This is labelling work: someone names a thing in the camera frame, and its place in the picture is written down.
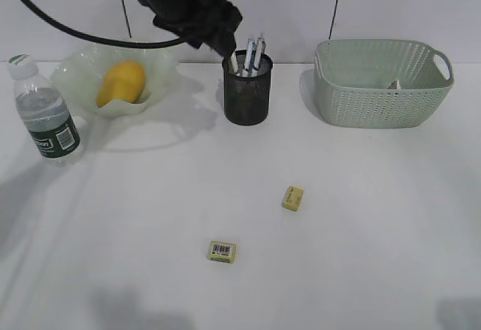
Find right black wall cable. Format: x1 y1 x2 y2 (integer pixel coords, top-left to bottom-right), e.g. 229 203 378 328
328 0 346 41

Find left black wall cable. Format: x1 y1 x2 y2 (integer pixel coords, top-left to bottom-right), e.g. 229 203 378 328
113 0 133 39

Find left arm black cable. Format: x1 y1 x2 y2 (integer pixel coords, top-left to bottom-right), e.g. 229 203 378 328
0 0 231 50

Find pale green plastic basket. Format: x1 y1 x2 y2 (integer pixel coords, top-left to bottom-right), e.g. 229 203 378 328
313 39 454 129

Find black wall cable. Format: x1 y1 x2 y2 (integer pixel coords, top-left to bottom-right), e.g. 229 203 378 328
328 0 346 41
113 0 133 39

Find yellow eraser with barcode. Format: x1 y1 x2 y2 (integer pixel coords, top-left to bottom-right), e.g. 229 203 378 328
207 241 237 264

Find yellow mango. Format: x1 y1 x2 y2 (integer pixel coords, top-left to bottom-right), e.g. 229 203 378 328
95 61 146 107

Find clear water bottle green label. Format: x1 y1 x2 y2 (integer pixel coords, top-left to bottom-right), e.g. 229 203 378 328
7 54 83 166

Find pale green wavy plate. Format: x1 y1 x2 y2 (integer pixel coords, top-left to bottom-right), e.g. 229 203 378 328
50 44 179 118

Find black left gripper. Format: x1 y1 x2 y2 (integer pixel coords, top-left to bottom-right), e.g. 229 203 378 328
153 2 243 58

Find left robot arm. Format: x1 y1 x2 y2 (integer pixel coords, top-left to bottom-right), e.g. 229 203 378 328
138 0 243 58

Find cream barrel pen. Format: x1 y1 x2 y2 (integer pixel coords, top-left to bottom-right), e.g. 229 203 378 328
228 52 239 75

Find blue clip grey pen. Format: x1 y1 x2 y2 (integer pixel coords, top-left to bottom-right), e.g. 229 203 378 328
242 37 261 77

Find black mesh pen holder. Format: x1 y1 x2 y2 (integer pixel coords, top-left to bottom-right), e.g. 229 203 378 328
222 53 274 126

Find grey grip clear pen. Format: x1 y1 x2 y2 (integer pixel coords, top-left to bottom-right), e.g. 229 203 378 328
252 34 266 77

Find waste paper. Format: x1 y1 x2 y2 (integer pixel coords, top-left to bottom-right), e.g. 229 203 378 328
387 79 401 90

